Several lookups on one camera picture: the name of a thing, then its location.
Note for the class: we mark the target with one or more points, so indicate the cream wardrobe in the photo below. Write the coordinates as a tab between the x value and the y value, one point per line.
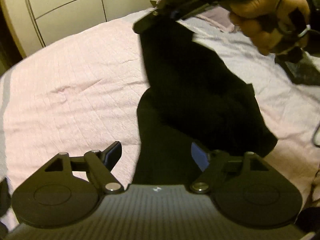
35	24

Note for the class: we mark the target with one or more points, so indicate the pink grey bedspread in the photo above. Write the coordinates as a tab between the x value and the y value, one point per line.
81	93

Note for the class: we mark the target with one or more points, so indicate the black zip fleece jacket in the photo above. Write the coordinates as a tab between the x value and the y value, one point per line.
192	98

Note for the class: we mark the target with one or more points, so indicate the person right hand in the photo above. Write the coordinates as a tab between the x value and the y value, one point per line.
260	20

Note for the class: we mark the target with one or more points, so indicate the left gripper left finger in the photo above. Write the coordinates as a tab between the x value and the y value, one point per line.
98	166

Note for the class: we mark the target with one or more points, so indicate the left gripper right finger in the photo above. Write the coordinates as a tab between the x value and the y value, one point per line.
216	167

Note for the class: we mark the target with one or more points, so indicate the folded dark grey garment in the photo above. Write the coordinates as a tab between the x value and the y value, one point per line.
303	72

